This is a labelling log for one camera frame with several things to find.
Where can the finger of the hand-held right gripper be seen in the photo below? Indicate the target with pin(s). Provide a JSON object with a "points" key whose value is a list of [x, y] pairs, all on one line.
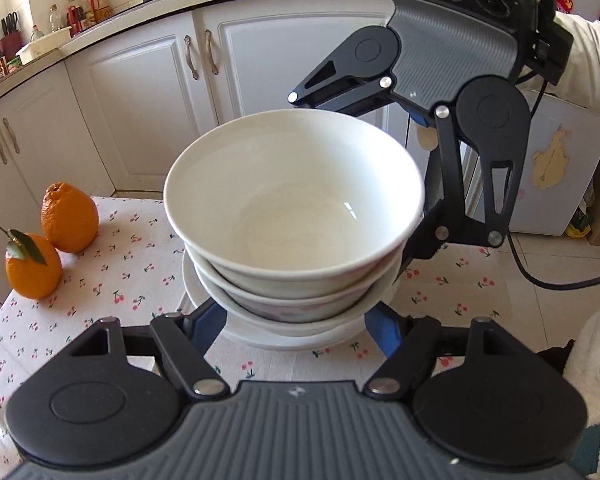
{"points": [[340, 87], [430, 235]]}

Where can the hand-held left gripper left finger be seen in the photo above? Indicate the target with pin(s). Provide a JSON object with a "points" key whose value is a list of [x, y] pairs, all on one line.
{"points": [[207, 327]]}

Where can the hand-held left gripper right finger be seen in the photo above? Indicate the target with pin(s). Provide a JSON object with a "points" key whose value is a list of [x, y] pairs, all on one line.
{"points": [[382, 330]]}

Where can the white floral bowl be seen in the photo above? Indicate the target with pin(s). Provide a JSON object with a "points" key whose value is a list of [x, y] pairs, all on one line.
{"points": [[210, 282], [290, 200], [290, 314]]}

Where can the person's right forearm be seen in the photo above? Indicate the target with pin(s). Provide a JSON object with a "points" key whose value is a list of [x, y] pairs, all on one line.
{"points": [[590, 65]]}

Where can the cherry print tablecloth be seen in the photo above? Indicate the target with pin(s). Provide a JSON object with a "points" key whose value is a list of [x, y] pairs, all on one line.
{"points": [[130, 270]]}

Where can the yellow plastic bag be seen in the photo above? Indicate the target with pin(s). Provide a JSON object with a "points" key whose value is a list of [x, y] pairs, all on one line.
{"points": [[579, 227]]}

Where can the white chipped small refrigerator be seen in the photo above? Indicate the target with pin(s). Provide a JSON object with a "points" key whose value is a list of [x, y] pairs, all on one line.
{"points": [[570, 170]]}

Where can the orange with bumpy top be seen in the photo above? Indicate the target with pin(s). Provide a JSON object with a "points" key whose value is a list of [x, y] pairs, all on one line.
{"points": [[70, 220]]}

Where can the dark cloth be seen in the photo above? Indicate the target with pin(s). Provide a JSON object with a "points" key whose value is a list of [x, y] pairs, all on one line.
{"points": [[555, 357]]}

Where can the orange with leaf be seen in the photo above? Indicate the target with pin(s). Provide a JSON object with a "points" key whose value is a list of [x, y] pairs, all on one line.
{"points": [[32, 275]]}

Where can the beige kitchen countertop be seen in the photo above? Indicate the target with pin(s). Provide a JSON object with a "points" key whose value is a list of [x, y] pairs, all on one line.
{"points": [[130, 22]]}

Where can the yellow cooking oil bottle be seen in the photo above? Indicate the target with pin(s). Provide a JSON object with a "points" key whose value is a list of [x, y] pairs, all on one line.
{"points": [[101, 7]]}

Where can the red seasoning bottle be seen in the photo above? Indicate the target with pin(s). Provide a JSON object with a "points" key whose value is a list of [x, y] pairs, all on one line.
{"points": [[74, 15]]}

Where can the clear plastic bottle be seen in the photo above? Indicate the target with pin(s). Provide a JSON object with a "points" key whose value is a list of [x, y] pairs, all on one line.
{"points": [[55, 20]]}

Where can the white plastic container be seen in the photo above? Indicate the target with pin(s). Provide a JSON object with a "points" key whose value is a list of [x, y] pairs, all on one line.
{"points": [[42, 47]]}

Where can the dark sauce bottle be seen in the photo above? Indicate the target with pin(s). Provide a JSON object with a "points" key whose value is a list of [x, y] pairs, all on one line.
{"points": [[0, 65]]}

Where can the red knife block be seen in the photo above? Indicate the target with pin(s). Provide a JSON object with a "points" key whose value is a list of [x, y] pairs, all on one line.
{"points": [[7, 45]]}

